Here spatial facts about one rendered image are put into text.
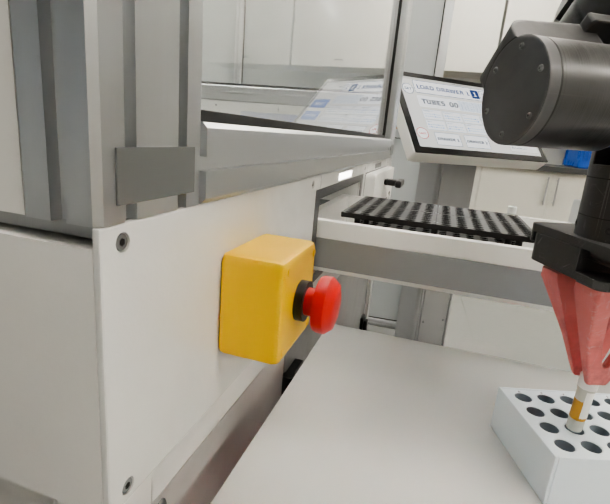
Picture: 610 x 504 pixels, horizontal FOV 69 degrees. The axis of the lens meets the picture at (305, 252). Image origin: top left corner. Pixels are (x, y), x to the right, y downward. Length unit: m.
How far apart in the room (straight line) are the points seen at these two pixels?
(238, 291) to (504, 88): 0.20
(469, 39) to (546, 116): 3.77
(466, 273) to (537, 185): 3.25
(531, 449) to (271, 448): 0.19
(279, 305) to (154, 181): 0.11
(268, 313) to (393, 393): 0.20
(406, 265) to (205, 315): 0.27
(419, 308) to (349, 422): 1.26
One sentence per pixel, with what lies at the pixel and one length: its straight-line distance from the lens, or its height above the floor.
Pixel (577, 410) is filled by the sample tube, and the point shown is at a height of 0.82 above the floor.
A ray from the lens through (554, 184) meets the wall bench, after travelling 3.77.
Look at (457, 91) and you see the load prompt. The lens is 1.62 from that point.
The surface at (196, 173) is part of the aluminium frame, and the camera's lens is 0.25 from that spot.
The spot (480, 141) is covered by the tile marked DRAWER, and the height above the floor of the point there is 1.01.
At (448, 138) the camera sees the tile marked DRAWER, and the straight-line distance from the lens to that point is 1.44.
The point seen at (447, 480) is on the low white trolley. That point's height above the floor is 0.76.
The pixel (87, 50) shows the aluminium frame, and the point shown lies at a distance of 0.19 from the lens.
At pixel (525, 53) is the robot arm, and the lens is 0.28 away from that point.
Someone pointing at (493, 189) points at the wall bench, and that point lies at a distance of 3.68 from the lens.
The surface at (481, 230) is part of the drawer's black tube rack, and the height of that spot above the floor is 0.90.
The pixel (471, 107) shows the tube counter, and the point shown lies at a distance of 1.60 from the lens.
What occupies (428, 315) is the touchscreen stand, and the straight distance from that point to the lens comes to 1.67.
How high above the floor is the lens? 0.99
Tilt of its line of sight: 15 degrees down
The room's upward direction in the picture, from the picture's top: 5 degrees clockwise
